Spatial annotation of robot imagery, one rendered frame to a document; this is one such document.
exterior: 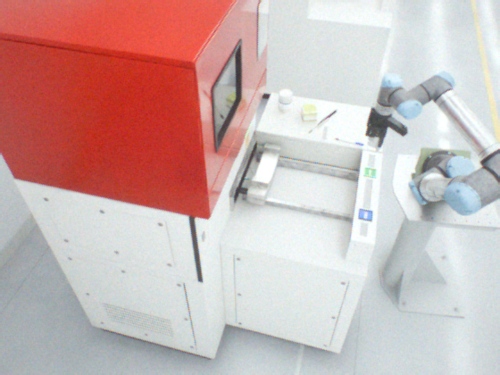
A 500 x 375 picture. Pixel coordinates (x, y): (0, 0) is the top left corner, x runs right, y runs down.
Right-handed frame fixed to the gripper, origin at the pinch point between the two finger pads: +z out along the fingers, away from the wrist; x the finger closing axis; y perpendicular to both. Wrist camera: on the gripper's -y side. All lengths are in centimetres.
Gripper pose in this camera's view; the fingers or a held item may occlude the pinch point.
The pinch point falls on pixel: (379, 149)
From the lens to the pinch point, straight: 198.2
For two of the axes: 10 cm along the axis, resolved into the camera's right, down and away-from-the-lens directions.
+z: 0.0, 7.0, 7.1
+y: -9.7, -1.9, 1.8
